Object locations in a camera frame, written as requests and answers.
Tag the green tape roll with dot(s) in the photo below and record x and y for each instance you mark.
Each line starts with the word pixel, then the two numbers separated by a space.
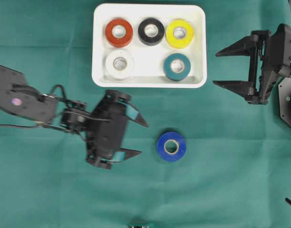
pixel 176 67

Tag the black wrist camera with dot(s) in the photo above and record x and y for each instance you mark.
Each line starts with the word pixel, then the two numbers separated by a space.
pixel 105 137
pixel 277 53

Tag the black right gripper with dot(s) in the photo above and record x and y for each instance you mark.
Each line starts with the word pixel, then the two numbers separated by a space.
pixel 253 46

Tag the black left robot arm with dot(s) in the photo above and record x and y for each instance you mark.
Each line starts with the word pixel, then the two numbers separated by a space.
pixel 52 110

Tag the green table cloth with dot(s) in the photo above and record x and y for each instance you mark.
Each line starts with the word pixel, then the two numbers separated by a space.
pixel 236 171

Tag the white tape roll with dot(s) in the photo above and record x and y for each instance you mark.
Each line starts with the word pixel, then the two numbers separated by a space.
pixel 119 64

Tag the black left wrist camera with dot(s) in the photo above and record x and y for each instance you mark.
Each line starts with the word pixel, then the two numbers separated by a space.
pixel 105 137

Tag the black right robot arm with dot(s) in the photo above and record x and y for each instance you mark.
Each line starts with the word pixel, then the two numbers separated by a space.
pixel 284 88

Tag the yellow tape roll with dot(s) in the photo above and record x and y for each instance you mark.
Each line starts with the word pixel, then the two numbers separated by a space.
pixel 179 33

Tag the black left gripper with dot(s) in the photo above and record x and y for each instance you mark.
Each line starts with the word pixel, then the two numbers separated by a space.
pixel 132 113

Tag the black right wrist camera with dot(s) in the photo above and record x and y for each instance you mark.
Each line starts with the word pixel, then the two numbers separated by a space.
pixel 277 53

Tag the blue tape roll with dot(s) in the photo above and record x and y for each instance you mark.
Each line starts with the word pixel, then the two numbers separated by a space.
pixel 180 142

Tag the black low camera top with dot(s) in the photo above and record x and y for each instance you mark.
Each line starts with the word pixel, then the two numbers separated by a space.
pixel 138 226

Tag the red tape roll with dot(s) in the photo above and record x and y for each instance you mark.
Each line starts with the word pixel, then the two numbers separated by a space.
pixel 119 32

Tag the black tape roll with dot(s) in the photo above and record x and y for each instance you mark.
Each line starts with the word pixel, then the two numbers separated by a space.
pixel 151 31

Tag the white plastic case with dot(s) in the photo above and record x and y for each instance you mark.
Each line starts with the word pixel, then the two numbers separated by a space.
pixel 148 60

